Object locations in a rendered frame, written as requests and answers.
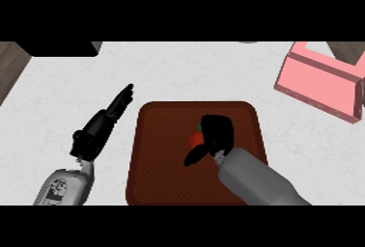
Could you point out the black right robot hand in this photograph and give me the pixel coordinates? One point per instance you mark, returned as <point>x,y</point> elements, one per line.
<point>217,131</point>

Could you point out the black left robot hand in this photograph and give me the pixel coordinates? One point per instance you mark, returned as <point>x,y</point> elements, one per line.
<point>97,127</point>

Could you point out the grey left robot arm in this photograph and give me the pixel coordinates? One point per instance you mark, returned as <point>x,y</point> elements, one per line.
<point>63,188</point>

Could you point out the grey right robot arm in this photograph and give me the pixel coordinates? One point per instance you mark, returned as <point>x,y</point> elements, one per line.
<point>258,180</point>

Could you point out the red bell pepper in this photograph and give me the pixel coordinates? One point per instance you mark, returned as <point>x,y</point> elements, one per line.
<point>195,138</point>

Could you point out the brown rectangular tray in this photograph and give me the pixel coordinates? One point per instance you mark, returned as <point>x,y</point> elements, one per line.
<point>164,160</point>

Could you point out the pink cardboard box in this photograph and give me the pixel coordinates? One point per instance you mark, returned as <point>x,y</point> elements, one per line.
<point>317,85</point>

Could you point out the black appliance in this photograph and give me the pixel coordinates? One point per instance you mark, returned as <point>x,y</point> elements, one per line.
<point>60,49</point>

